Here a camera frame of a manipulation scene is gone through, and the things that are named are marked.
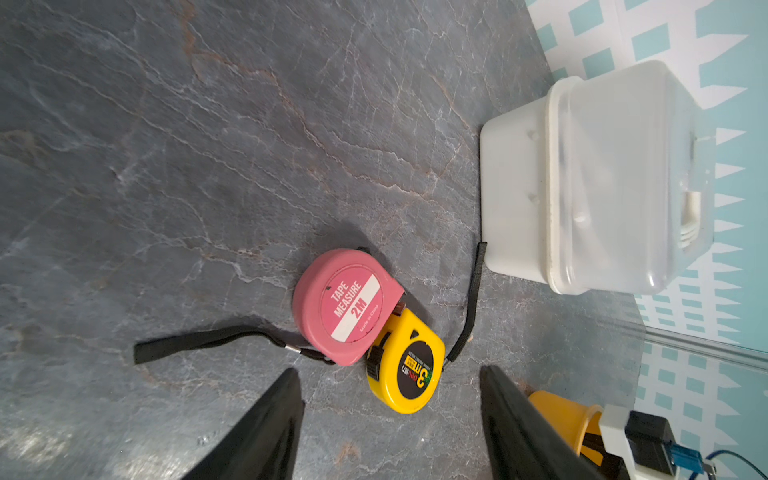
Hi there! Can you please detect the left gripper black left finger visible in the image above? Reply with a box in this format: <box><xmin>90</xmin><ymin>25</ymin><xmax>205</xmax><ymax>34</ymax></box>
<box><xmin>184</xmin><ymin>368</ymin><xmax>305</xmax><ymax>479</ymax></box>

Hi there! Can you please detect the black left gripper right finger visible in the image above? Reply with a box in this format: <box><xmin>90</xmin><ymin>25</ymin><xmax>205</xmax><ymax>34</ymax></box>
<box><xmin>479</xmin><ymin>365</ymin><xmax>591</xmax><ymax>479</ymax></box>

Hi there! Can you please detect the yellow tape measure 3m label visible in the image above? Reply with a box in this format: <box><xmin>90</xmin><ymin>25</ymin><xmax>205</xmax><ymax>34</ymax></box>
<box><xmin>365</xmin><ymin>241</ymin><xmax>488</xmax><ymax>415</ymax></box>

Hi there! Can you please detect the pink tape measure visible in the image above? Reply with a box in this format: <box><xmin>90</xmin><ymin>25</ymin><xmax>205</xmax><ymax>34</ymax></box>
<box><xmin>133</xmin><ymin>249</ymin><xmax>405</xmax><ymax>366</ymax></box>

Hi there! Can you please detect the yellow plastic storage box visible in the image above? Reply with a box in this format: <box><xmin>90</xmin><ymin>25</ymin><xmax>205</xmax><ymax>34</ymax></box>
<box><xmin>528</xmin><ymin>391</ymin><xmax>604</xmax><ymax>467</ymax></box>

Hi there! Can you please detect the white plastic lidded case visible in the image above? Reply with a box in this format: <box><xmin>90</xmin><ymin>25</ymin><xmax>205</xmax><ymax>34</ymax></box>
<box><xmin>479</xmin><ymin>60</ymin><xmax>716</xmax><ymax>295</ymax></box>

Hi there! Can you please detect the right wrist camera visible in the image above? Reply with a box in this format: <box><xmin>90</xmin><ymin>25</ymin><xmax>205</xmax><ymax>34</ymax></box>
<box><xmin>598</xmin><ymin>403</ymin><xmax>718</xmax><ymax>480</ymax></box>

